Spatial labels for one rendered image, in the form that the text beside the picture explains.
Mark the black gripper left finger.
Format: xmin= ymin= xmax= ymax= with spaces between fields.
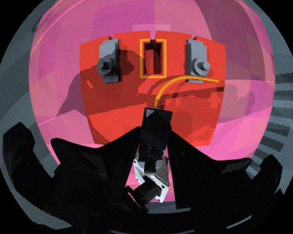
xmin=50 ymin=125 xmax=141 ymax=205

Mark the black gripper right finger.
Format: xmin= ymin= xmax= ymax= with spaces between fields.
xmin=167 ymin=131 xmax=251 ymax=210

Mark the red flat deck panel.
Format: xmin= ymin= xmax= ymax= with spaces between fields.
xmin=79 ymin=31 xmax=227 ymax=146

